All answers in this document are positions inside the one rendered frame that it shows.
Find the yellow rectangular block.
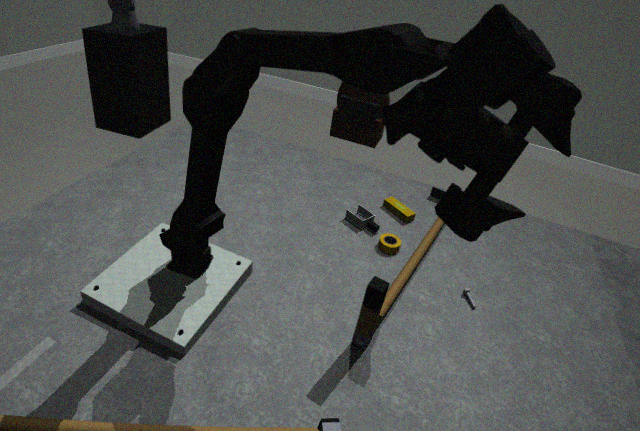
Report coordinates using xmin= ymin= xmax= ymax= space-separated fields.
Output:
xmin=383 ymin=197 xmax=415 ymax=223

